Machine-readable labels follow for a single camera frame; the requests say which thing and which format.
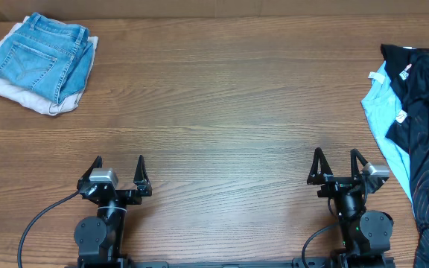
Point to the light blue t-shirt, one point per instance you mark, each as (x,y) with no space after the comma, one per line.
(382,108)

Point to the plain black garment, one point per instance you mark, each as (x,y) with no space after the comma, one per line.
(397,65)

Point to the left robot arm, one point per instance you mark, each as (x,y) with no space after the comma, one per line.
(99,238)

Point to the folded white cloth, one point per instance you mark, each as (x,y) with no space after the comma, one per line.
(32,100)

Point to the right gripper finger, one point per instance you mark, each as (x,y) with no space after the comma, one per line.
(356,157)
(320,172)

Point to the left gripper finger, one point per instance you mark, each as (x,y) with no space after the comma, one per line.
(98,162)
(141,179)

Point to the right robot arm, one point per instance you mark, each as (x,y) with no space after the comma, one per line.
(366,234)

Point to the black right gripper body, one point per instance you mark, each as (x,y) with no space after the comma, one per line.
(337,186)

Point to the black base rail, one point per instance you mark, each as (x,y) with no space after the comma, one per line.
(314,262)

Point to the folded blue denim jeans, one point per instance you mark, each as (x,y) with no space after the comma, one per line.
(49,58)

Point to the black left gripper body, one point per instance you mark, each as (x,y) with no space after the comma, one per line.
(132,197)

